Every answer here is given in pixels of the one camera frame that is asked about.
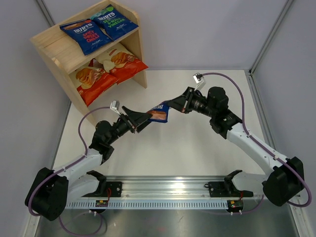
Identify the Burts sea salt vinegar bag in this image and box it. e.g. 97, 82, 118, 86
90, 4, 138, 41

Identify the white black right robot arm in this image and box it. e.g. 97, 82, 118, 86
167, 87, 306, 206

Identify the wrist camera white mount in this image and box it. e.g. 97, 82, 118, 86
110, 100, 121, 116
193, 73, 206, 90

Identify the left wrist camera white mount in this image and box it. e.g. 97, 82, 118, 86
110, 100, 121, 116

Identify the cassava chips bag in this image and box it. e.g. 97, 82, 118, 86
95, 43, 148, 84
70, 59, 118, 106

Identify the grey aluminium frame post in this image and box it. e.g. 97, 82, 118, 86
35, 0, 55, 27
248, 0, 296, 76

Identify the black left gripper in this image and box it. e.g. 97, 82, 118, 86
107, 107, 152, 145

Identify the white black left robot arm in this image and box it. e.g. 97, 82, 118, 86
25, 107, 152, 221

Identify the light wooden two-tier shelf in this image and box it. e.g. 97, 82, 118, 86
29, 0, 148, 123

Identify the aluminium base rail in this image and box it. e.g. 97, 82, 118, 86
81, 175, 266, 199

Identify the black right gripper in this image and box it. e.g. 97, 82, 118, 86
166, 87, 216, 119

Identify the grey aluminium frame post right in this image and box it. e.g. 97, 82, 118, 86
248, 0, 296, 76

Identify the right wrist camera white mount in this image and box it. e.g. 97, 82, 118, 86
193, 73, 206, 90

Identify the Burts spicy sweet chilli bag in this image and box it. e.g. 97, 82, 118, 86
59, 19, 112, 55

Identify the grey aluminium frame post left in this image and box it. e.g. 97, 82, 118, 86
35, 0, 55, 27

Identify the white slotted cable duct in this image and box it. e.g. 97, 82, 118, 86
66, 199, 228, 210

